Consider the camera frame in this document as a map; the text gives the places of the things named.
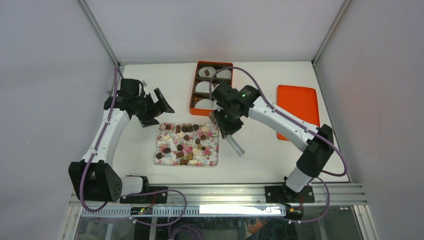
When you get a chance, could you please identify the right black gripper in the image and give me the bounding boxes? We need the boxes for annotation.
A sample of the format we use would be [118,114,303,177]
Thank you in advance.
[213,104,244,138]

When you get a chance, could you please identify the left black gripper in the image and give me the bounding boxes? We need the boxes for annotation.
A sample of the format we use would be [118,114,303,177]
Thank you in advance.
[133,88,174,127]

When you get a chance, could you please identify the metal tongs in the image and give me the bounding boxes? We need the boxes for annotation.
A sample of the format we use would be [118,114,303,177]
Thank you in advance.
[225,134,245,158]

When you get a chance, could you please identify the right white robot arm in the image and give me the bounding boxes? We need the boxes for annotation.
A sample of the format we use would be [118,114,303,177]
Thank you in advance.
[211,83,334,203]

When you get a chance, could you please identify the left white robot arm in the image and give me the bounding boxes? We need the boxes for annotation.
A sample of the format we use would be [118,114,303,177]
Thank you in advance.
[68,78,175,203]

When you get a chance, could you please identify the orange chocolate box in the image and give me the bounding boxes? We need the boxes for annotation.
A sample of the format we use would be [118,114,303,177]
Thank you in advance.
[188,61,234,117]

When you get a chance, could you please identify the dark heart chocolate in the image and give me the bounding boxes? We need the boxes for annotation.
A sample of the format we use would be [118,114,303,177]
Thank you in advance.
[181,125,188,133]

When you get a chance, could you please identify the dark square chocolate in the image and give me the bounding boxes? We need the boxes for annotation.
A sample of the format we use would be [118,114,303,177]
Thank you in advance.
[187,125,194,133]

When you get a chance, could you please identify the white paper cup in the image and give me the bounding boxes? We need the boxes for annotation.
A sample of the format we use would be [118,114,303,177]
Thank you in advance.
[194,99,214,110]
[198,66,216,78]
[195,81,215,94]
[215,68,232,79]

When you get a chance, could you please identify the floral tray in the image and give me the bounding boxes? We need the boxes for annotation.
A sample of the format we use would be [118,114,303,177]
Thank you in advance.
[152,122,221,168]

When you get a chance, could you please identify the orange box lid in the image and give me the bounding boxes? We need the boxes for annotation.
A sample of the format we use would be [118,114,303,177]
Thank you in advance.
[276,85,321,126]

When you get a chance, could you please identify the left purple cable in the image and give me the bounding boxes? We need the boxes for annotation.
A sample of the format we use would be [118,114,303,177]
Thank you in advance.
[78,66,188,228]

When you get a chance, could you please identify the purple cable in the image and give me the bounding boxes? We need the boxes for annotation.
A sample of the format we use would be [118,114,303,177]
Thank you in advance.
[208,66,349,223]
[78,66,188,228]

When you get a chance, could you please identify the aluminium rail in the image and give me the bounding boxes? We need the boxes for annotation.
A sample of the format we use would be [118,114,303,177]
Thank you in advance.
[66,183,371,218]

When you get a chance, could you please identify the white cable duct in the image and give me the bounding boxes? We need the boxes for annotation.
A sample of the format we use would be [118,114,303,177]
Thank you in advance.
[81,204,286,218]

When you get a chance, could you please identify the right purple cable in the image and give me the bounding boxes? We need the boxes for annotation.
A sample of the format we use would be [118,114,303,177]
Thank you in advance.
[208,66,349,223]

